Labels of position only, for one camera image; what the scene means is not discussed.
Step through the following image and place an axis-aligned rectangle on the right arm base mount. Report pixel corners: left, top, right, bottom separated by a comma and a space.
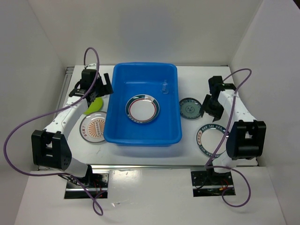
190, 169, 235, 197

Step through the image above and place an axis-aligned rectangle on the orange sunburst pattern plate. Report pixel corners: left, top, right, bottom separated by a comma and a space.
79, 111, 107, 143

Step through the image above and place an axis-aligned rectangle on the small blue patterned plate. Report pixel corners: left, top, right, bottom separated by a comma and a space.
179, 97, 202, 120

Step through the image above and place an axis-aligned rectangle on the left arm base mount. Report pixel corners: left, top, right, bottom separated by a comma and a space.
62, 170, 109, 199

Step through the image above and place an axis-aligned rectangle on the blue plastic bin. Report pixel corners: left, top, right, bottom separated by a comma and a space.
104, 62, 182, 146

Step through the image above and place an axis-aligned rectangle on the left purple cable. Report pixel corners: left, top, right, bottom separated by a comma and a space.
3, 47, 104, 217

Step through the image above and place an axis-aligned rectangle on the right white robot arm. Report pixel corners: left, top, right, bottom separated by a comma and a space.
200, 76, 266, 184

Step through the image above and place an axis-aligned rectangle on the green plastic plate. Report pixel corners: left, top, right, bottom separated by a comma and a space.
83, 97, 103, 115

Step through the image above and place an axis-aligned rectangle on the dark green lettered plate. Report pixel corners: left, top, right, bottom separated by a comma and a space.
196, 123, 226, 158

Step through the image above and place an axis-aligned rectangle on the green red rimmed plate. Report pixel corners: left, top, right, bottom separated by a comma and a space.
125, 94, 160, 124

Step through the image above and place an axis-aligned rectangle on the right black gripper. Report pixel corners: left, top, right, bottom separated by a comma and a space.
199, 94, 225, 122

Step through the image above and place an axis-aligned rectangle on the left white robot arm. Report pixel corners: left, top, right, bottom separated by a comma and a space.
31, 68, 113, 188

